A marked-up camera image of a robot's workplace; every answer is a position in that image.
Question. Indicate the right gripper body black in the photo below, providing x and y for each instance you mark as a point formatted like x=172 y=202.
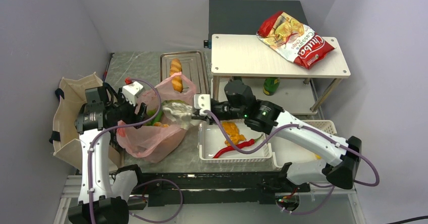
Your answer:
x=224 y=111

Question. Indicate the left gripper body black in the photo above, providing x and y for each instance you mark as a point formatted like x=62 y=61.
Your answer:
x=124 y=111

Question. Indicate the clear dumplings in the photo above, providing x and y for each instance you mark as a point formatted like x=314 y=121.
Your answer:
x=180 y=113

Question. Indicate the pink plastic grocery bag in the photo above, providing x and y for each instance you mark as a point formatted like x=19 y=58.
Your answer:
x=150 y=142

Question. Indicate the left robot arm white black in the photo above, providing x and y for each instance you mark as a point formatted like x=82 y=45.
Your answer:
x=101 y=201

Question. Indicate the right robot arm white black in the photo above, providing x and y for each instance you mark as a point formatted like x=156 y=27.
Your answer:
x=339 y=157

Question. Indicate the orange habanero pepper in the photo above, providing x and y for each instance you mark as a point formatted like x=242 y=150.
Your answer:
x=233 y=132

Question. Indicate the left white plastic basket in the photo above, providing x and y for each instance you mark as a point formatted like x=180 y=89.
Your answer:
x=211 y=141

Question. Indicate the white plastic basket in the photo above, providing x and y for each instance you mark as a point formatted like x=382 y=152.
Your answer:
x=211 y=141
x=285 y=151

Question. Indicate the right green glass bottle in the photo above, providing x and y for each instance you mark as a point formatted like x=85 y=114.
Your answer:
x=270 y=85

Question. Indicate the metal baking tray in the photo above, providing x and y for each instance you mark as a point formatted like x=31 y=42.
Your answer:
x=193 y=67

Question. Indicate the white two-tier shelf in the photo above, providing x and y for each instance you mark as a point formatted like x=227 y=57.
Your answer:
x=301 y=91

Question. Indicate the beige canvas tote bag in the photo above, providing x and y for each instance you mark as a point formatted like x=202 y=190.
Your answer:
x=64 y=137

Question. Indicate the dark grey back panel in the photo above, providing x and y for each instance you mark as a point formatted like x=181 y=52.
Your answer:
x=244 y=17

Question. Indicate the red cassava chips bag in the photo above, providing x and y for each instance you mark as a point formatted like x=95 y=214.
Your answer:
x=293 y=40

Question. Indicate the right white plastic basket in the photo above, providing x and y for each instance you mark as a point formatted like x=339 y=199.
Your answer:
x=285 y=151

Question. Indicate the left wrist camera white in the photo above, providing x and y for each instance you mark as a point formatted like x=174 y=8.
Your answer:
x=131 y=92

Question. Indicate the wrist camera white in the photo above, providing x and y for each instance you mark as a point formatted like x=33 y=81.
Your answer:
x=131 y=92
x=202 y=102

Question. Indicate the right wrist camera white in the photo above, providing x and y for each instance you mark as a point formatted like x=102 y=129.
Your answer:
x=202 y=102

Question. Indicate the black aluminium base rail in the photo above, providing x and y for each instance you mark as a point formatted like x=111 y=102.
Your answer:
x=214 y=188

